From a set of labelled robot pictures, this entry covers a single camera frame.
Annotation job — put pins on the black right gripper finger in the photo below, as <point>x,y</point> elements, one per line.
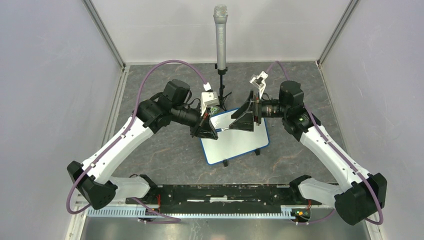
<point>245,111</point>
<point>243,124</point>

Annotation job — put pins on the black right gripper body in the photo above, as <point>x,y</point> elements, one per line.
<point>256,107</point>

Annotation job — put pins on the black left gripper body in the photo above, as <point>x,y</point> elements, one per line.
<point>197,128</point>

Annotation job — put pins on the blue framed whiteboard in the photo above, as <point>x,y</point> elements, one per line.
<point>234,143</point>

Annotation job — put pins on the whiteboard marker pen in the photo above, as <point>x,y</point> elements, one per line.
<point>221,129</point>

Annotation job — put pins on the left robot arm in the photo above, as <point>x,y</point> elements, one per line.
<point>93,177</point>

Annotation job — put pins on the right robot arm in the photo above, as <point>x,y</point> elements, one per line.
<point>357,194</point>

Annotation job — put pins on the green toy block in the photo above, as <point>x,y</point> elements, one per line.
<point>214,110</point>

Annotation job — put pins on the black microphone tripod stand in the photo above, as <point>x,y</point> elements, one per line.
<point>221,97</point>

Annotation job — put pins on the silver microphone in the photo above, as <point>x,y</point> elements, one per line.
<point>220,16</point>

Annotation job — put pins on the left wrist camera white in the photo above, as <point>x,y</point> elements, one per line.
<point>208,98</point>

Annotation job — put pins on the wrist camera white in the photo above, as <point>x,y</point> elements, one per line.
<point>259,81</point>
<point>208,98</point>

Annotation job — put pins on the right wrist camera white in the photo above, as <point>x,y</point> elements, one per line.
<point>259,81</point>

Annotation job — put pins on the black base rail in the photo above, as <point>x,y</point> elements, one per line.
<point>223,198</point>

